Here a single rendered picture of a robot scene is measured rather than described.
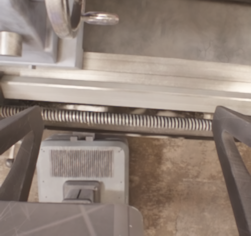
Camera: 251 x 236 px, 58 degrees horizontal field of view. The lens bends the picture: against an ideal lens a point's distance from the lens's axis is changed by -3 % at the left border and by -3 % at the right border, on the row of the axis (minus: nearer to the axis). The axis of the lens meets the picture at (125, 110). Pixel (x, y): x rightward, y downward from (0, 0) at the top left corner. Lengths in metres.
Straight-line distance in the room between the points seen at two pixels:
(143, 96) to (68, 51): 0.24
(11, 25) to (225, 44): 0.66
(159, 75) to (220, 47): 0.27
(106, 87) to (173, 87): 0.19
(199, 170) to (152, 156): 0.35
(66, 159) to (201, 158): 0.89
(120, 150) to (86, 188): 0.28
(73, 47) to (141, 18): 0.31
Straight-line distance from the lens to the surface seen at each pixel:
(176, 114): 1.14
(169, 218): 1.79
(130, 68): 0.67
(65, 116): 0.80
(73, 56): 0.59
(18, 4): 0.43
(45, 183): 1.42
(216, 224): 1.92
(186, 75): 0.70
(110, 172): 1.33
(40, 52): 0.56
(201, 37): 0.85
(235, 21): 0.90
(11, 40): 0.50
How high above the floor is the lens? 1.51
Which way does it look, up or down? 84 degrees down
